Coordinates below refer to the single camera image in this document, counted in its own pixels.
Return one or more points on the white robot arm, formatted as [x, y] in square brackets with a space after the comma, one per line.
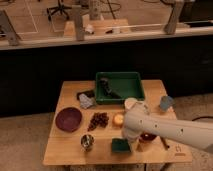
[196, 134]

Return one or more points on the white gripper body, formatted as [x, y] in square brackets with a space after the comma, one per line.
[130, 135]

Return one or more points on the white round container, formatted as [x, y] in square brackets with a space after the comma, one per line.
[129, 102]

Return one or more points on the small metal cup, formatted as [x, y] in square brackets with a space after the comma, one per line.
[87, 141]

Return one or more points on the maroon bowl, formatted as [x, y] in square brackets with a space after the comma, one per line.
[69, 119]

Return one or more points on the wooden table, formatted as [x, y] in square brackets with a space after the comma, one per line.
[64, 148]

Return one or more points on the light blue cup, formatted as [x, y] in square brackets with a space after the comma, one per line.
[166, 102]

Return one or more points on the orange round fruit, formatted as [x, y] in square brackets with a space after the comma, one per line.
[118, 120]

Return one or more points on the black flat object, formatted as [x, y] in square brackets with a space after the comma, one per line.
[89, 93]

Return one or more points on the green plastic bin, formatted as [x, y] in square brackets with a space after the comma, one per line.
[125, 84]

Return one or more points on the crumpled grey cloth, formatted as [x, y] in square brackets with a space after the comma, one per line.
[85, 101]

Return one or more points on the bunch of dark grapes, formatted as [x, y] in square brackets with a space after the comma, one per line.
[98, 119]

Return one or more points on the dark object in bin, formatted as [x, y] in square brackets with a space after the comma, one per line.
[107, 90]

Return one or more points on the black office chair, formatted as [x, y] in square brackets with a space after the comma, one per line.
[60, 7]

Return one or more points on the dark green sponge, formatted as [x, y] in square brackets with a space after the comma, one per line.
[120, 145]

